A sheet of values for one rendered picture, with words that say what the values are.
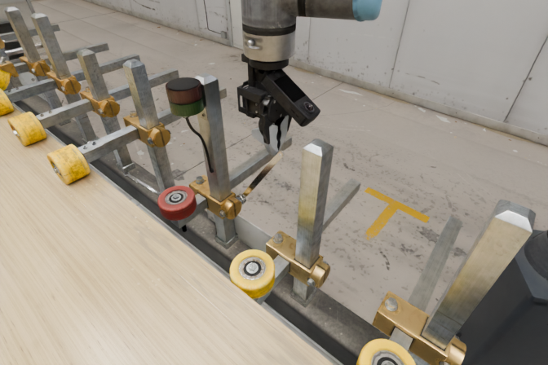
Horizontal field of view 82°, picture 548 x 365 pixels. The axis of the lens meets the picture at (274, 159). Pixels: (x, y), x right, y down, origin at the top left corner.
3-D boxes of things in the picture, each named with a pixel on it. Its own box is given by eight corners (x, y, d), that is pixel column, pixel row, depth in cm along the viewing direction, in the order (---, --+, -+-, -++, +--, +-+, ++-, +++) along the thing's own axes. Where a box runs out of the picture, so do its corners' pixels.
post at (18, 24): (68, 124, 139) (14, 5, 110) (72, 126, 137) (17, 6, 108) (59, 127, 137) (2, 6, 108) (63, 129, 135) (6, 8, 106)
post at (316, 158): (299, 296, 78) (315, 134, 49) (311, 305, 77) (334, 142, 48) (291, 307, 76) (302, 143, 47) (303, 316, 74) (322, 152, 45)
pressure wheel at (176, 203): (187, 213, 81) (178, 178, 74) (208, 227, 77) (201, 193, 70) (161, 231, 76) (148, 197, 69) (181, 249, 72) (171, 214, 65)
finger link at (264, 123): (272, 134, 66) (272, 96, 60) (279, 138, 65) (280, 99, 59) (258, 144, 63) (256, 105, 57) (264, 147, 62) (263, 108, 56)
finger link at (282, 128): (267, 141, 72) (266, 104, 67) (287, 150, 69) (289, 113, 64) (258, 147, 70) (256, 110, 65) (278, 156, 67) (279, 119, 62)
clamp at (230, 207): (206, 188, 84) (203, 173, 81) (243, 211, 78) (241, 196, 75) (189, 200, 81) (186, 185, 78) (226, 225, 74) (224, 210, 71)
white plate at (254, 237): (209, 217, 92) (205, 191, 86) (280, 265, 79) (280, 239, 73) (208, 217, 92) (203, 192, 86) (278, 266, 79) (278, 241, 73)
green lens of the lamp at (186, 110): (190, 98, 61) (187, 87, 59) (211, 107, 58) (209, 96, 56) (163, 109, 57) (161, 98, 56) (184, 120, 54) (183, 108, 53)
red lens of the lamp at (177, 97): (187, 85, 59) (186, 74, 58) (209, 94, 56) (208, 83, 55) (161, 97, 55) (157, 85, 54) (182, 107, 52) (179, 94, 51)
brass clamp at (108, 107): (101, 100, 104) (96, 85, 101) (124, 112, 97) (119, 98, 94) (82, 107, 100) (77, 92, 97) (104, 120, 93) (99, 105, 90)
